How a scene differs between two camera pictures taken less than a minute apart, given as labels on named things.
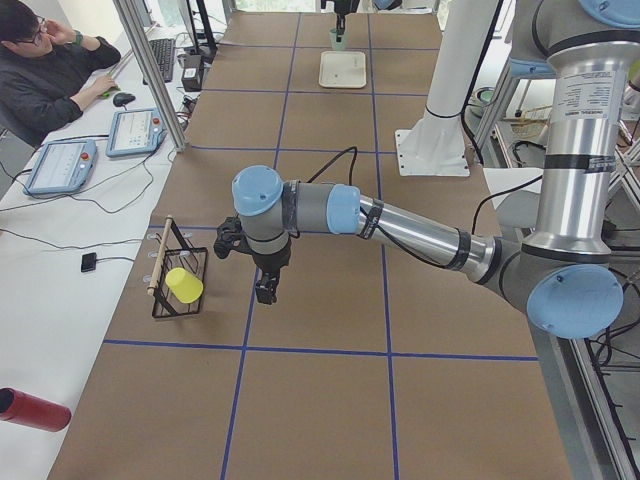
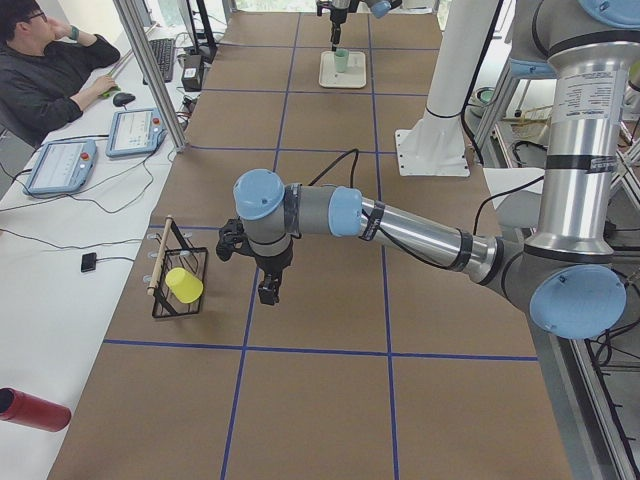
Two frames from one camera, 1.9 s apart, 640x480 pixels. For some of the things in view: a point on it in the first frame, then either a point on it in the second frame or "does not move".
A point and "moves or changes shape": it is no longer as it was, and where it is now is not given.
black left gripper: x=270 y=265 does not move
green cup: x=337 y=46 moves or changes shape
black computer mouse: x=122 y=98 does not move
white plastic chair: x=503 y=178 does not move
